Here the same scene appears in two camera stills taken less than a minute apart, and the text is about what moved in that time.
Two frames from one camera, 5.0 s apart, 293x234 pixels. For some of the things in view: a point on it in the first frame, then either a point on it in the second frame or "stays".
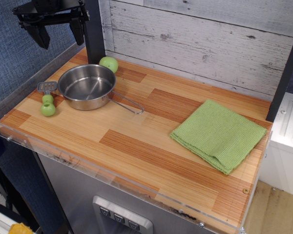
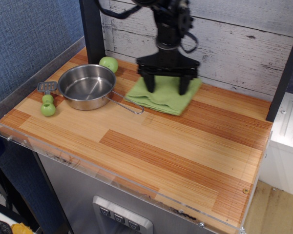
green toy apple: (110, 63) stays
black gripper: (33, 17) to (168, 63)
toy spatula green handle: (48, 108) stays
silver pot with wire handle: (89, 87) stays
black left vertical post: (93, 33) stays
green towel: (223, 136) to (166, 95)
